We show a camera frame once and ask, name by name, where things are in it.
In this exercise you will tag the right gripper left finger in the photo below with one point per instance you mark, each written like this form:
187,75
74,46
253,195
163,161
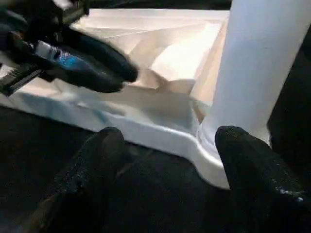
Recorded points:
80,184

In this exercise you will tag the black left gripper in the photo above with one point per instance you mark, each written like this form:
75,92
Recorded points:
31,29

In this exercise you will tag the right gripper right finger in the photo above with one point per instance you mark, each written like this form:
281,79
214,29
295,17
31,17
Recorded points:
262,184

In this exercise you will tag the white plastic table top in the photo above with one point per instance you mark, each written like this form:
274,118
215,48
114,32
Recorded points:
158,72

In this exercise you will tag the white plastic table leg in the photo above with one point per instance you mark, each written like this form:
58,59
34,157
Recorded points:
255,68

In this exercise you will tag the black table mat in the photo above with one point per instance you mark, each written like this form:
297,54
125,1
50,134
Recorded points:
48,145

